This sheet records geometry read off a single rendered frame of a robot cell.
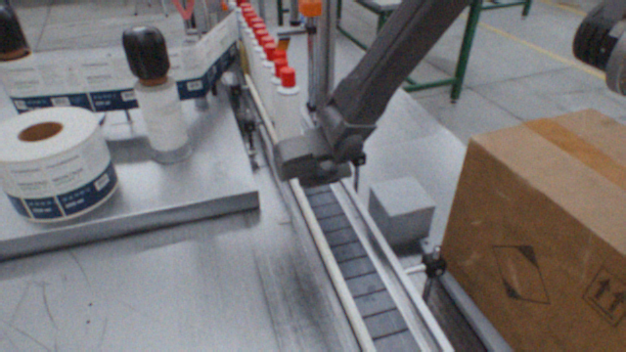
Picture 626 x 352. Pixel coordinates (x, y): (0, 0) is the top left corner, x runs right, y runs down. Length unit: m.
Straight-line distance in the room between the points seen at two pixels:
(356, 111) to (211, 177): 0.48
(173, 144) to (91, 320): 0.40
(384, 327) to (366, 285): 0.08
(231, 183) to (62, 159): 0.32
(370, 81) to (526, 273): 0.34
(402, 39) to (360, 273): 0.40
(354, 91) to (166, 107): 0.51
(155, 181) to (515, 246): 0.72
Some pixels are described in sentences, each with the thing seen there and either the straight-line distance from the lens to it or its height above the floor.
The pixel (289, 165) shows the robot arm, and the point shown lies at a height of 1.08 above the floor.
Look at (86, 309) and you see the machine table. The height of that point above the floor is 0.83.
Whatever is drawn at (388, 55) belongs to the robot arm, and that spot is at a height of 1.26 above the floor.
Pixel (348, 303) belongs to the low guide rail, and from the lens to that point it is 0.65.
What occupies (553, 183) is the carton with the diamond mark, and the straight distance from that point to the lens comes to 0.60.
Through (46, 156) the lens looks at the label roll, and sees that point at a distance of 0.88.
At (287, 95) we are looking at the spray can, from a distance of 0.92.
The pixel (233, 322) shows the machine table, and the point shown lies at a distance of 0.75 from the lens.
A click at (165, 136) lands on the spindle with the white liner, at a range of 0.99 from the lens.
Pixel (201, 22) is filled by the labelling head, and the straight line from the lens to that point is 1.44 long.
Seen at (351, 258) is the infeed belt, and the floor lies 0.88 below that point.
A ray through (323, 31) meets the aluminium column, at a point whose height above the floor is 1.10.
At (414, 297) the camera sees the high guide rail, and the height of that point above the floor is 0.96.
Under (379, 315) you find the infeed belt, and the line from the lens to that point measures 0.69.
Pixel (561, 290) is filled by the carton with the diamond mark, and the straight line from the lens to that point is 0.62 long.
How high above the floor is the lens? 1.45
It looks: 38 degrees down
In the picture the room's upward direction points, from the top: straight up
